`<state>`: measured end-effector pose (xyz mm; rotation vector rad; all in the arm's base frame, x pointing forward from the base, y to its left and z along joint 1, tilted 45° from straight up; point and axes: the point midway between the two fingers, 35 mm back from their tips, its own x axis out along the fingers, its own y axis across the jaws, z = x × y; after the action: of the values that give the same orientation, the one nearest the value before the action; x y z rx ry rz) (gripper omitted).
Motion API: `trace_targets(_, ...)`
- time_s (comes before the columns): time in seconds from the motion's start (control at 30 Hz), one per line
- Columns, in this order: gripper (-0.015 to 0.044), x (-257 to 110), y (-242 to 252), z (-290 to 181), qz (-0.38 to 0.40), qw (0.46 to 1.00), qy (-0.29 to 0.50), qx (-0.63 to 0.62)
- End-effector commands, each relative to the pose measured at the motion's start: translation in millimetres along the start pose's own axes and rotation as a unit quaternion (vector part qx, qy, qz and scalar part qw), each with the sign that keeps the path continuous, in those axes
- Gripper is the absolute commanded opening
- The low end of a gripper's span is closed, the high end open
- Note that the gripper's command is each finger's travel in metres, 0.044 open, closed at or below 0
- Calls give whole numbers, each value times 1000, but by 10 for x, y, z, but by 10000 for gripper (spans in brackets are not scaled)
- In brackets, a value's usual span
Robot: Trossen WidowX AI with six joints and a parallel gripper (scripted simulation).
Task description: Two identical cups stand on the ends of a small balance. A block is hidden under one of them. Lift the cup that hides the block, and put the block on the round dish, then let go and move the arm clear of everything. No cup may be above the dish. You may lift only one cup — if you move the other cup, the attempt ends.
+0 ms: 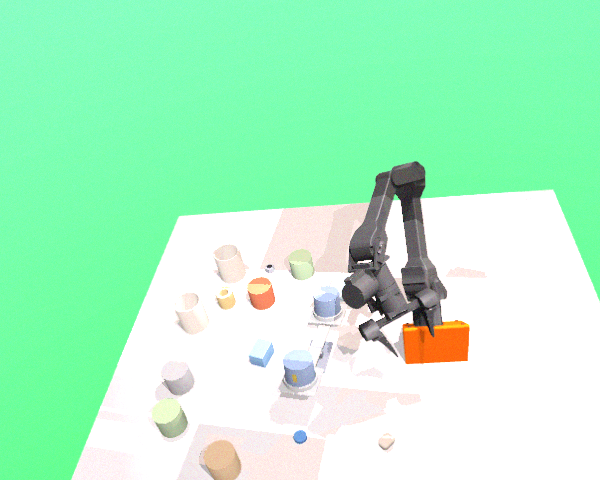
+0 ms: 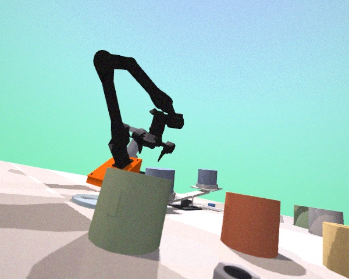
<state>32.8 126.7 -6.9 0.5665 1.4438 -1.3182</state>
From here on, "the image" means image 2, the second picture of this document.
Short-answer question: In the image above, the pale green cylinder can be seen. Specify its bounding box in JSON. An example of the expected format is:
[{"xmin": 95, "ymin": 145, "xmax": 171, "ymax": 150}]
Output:
[{"xmin": 293, "ymin": 205, "xmax": 309, "ymax": 229}]

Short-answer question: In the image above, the olive green cup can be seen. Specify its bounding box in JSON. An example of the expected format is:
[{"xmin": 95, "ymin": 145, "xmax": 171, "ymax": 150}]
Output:
[{"xmin": 88, "ymin": 167, "xmax": 172, "ymax": 255}]

